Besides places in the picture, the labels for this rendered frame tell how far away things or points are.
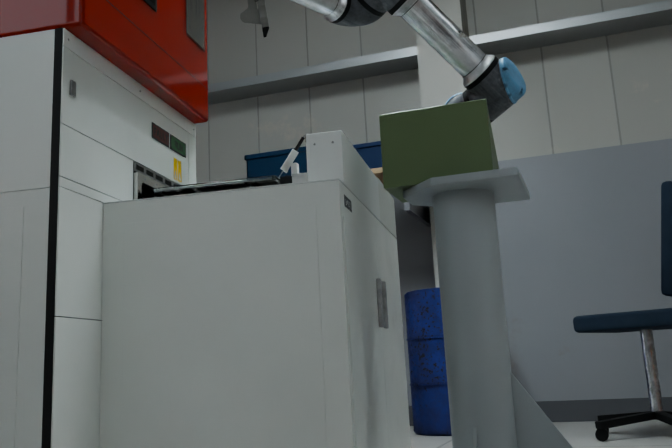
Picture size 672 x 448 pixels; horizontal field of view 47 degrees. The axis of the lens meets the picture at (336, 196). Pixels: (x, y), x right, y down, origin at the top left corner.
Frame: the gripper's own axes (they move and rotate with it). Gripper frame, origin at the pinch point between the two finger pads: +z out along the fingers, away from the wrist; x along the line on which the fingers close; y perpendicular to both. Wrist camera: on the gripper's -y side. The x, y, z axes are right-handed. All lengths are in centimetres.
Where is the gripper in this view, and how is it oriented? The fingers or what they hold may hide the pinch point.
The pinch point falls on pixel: (264, 20)
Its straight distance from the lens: 166.5
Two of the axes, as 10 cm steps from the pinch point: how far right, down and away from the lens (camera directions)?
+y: -9.9, 1.7, -0.2
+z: 1.7, 9.4, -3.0
